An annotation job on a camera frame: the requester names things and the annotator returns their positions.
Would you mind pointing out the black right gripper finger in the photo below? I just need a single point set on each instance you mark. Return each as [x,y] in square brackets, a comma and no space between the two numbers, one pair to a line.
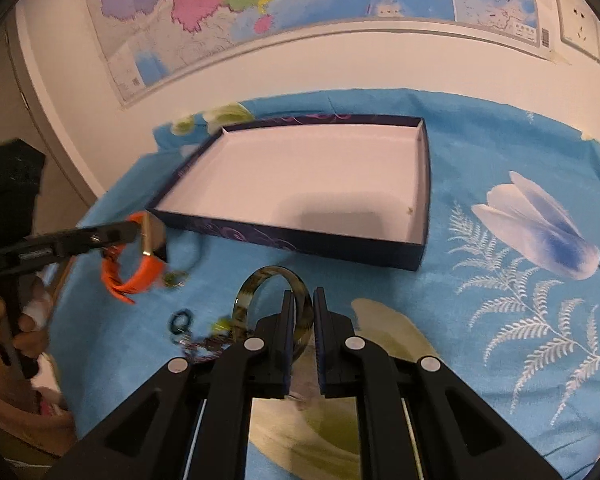
[190,421]
[416,420]

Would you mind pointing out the black blue-padded right gripper jaw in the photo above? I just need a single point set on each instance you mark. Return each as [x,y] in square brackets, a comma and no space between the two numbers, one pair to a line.
[115,234]

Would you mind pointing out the orange smart watch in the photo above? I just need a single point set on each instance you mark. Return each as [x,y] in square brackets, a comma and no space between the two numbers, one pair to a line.
[130,268]

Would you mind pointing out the green gem pendant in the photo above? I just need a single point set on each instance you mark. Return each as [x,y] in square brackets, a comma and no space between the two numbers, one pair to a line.
[177,277]

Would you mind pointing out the tortoiseshell bangle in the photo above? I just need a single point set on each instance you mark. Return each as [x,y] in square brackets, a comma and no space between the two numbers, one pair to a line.
[256,296]

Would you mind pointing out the person's left hand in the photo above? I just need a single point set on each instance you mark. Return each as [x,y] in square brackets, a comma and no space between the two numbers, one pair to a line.
[32,337]

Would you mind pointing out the brown wooden door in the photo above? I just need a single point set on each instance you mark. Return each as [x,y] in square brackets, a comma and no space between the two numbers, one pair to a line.
[65,196]

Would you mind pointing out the blue floral bedsheet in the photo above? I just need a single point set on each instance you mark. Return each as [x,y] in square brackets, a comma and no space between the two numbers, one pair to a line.
[508,292]

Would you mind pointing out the dark blue shallow box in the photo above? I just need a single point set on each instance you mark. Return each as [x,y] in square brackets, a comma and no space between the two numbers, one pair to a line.
[310,185]

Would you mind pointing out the colourful wall map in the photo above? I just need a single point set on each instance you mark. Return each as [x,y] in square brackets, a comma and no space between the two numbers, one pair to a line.
[146,42]

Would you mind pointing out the white wall socket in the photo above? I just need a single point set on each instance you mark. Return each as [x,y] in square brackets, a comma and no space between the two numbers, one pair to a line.
[577,27]

